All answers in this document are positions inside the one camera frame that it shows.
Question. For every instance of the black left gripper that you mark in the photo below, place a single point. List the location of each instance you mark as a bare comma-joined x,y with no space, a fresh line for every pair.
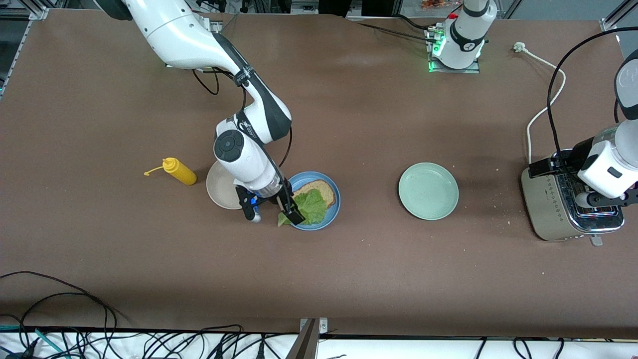
569,157

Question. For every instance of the silver two-slot toaster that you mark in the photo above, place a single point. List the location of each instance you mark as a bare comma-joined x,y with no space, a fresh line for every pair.
548,209

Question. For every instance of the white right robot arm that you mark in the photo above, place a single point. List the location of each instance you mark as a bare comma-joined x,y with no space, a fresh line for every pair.
244,159

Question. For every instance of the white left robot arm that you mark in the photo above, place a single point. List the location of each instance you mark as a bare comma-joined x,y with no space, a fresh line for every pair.
608,164

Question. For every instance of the orange snack packet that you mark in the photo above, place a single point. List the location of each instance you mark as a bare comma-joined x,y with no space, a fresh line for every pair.
438,4

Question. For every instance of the yellow squeeze bottle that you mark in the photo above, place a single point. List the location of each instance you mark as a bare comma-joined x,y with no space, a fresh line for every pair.
182,173

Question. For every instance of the green round plate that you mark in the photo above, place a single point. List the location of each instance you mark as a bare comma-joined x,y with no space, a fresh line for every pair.
428,191

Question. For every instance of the blue round plate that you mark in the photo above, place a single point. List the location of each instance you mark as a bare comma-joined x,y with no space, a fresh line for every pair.
333,215

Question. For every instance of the brown bread slice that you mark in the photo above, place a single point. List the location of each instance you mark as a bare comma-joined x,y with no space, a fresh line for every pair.
324,192

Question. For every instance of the green lettuce leaf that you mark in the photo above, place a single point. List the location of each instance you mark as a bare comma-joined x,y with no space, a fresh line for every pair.
314,207

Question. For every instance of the beige round plate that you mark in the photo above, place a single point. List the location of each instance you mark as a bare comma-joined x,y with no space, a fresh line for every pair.
219,192

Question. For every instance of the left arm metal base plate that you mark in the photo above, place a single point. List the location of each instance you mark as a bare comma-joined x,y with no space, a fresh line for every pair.
453,71

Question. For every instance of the aluminium profile post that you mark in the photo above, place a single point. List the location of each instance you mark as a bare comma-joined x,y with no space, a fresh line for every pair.
306,344

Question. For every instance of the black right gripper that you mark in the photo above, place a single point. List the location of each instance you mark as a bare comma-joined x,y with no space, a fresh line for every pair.
282,195

